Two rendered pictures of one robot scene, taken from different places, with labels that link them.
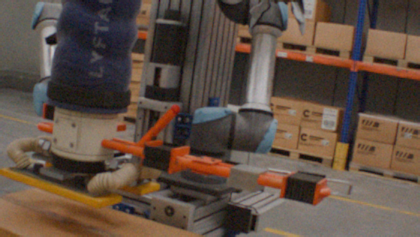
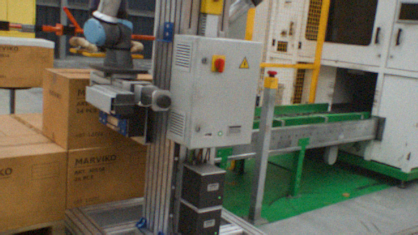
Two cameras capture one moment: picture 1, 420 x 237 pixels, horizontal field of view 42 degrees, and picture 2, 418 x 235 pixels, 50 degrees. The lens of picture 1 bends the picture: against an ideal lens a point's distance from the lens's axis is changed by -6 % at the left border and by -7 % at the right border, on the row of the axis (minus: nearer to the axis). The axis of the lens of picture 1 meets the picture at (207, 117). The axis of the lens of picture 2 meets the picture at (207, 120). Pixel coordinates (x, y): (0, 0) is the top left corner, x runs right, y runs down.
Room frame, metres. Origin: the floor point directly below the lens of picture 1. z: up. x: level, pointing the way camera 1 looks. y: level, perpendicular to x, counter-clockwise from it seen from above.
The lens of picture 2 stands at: (3.26, -1.82, 1.27)
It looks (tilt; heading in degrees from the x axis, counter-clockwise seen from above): 11 degrees down; 117
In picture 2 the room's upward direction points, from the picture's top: 6 degrees clockwise
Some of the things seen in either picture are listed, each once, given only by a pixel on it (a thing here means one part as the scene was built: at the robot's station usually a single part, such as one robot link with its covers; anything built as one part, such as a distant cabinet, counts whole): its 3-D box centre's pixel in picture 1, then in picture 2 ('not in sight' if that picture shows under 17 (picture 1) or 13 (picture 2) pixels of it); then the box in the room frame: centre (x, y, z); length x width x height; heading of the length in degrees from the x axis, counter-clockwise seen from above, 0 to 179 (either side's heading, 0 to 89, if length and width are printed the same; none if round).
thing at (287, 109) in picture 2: not in sight; (273, 108); (1.91, 2.16, 0.60); 1.60 x 0.10 x 0.09; 68
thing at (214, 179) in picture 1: (205, 163); (118, 57); (1.82, -0.01, 1.09); 0.15 x 0.15 x 0.10
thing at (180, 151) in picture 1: (165, 156); (66, 30); (1.36, 0.09, 1.18); 0.10 x 0.08 x 0.06; 156
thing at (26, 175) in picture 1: (58, 179); (100, 49); (1.38, 0.36, 1.08); 0.34 x 0.10 x 0.05; 66
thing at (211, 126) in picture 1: (212, 127); (119, 32); (1.82, -0.02, 1.20); 0.13 x 0.12 x 0.14; 90
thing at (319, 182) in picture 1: (304, 188); not in sight; (1.21, -0.23, 1.18); 0.08 x 0.07 x 0.05; 66
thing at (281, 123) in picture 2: not in sight; (321, 121); (2.41, 1.96, 0.60); 1.60 x 0.10 x 0.09; 68
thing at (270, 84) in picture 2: not in sight; (262, 151); (2.27, 0.99, 0.50); 0.07 x 0.07 x 1.00; 68
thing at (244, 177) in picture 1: (247, 178); (26, 28); (1.27, -0.11, 1.18); 0.07 x 0.07 x 0.04; 66
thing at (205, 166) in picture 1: (169, 147); (83, 32); (1.49, 0.09, 1.18); 0.93 x 0.30 x 0.04; 66
